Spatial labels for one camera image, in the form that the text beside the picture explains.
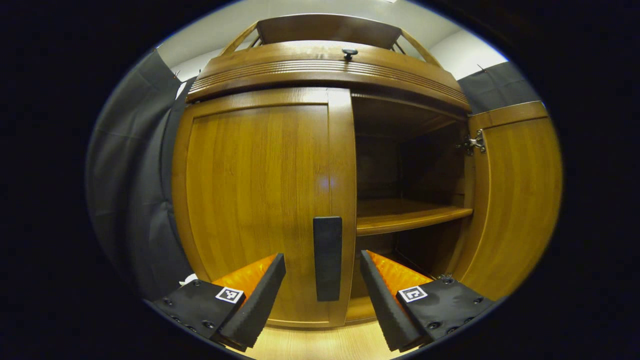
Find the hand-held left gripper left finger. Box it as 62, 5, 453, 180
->
150, 252, 287, 351

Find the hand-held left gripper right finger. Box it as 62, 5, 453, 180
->
359, 249, 497, 353

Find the black door handle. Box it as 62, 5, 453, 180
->
313, 215, 344, 303

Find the wooden cabinet door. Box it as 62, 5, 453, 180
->
171, 87, 358, 329
446, 101, 564, 302

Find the wooden double-door shoe cabinet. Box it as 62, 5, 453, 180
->
186, 13, 475, 327

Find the wooden inner shelf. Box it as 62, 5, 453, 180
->
355, 198, 474, 237

